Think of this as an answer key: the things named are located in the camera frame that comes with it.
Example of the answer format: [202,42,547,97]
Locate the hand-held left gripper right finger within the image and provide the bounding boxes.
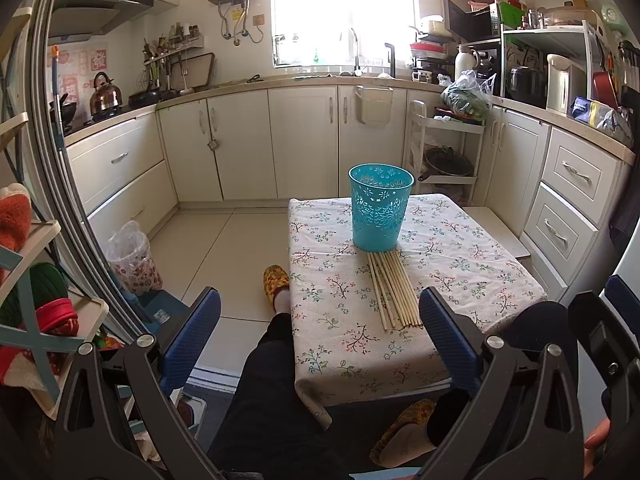
[419,287,608,480]

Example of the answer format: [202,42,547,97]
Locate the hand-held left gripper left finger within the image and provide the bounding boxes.
[52,287,223,480]

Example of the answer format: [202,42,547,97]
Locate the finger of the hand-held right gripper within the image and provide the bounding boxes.
[604,275,640,318]
[569,290,640,413]

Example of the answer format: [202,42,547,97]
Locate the bundle of wooden chopsticks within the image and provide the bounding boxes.
[367,251,426,332]

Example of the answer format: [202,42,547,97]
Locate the blue plastic basket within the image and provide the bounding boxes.
[348,163,415,253]

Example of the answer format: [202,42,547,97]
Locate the person's right hand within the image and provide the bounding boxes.
[584,417,612,467]

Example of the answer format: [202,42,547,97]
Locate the blue cardboard box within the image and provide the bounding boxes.
[136,290,190,332]

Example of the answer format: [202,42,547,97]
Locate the bin with plastic bag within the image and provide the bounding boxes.
[105,221,164,296]

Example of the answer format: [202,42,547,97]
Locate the white drawer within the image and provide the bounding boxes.
[66,112,166,211]
[86,160,179,241]
[523,183,599,262]
[541,131,622,204]

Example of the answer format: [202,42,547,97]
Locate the yellow patterned slipper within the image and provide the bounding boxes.
[369,399,437,466]
[263,265,291,311]

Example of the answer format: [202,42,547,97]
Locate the person's left leg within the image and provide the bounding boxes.
[207,312,351,480]

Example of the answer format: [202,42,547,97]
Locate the floral tablecloth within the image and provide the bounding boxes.
[287,195,548,428]

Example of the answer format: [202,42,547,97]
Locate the red round item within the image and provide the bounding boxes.
[36,297,79,337]

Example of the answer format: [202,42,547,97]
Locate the white storage rack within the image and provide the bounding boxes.
[0,110,111,423]

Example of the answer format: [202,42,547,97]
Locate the green round item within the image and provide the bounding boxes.
[0,262,67,327]

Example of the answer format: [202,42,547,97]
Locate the dark pot with lid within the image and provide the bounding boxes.
[419,146,474,182]

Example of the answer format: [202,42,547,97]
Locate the blue snack bag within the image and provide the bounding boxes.
[570,96,610,123]

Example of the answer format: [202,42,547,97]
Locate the red pan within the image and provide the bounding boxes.
[592,71,619,109]

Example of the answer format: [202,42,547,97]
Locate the white base cabinet doors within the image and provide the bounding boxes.
[156,85,551,202]

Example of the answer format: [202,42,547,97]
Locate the orange cloth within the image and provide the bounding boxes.
[0,184,33,257]

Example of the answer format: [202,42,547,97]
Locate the white trolley rack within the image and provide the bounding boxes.
[402,100,487,207]

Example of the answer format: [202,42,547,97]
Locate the gas stove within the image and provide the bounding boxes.
[65,106,137,135]

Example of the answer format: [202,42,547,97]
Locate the black rice cooker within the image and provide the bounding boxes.
[506,66,546,104]

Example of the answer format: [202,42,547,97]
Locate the black frying pan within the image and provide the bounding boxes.
[128,87,164,107]

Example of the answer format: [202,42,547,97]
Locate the bag of green vegetables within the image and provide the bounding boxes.
[439,71,494,121]

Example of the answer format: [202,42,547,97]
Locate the white hanging bin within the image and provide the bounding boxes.
[355,85,394,125]

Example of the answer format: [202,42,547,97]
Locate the steel kettle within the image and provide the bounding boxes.
[90,72,124,116]

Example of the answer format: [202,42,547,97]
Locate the black wok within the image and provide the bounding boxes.
[49,92,79,134]

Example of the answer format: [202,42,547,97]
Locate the beige cutting board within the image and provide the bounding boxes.
[182,52,216,89]

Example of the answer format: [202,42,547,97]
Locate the white counter shelf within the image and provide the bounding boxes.
[502,24,609,107]

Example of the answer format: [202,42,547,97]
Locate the green round clock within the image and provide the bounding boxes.
[600,2,624,37]

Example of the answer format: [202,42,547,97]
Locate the white thermos jug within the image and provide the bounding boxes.
[455,45,475,81]

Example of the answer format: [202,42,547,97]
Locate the stack of dishes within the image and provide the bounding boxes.
[409,15,452,72]

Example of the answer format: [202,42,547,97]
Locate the chrome faucet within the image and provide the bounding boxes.
[348,27,364,77]

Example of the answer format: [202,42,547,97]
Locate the microwave oven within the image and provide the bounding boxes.
[442,0,504,44]

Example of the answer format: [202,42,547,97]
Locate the range hood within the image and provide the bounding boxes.
[47,0,157,42]

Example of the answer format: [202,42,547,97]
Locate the window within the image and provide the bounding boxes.
[270,0,422,69]

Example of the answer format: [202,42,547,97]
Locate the grey door frame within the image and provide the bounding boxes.
[19,0,153,343]

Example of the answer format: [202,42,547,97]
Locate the mop handle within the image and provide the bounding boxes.
[49,45,67,153]

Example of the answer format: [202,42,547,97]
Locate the red wall stickers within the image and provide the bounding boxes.
[47,46,109,107]

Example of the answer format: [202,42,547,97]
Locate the wall spice rack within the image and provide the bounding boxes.
[144,22,205,62]

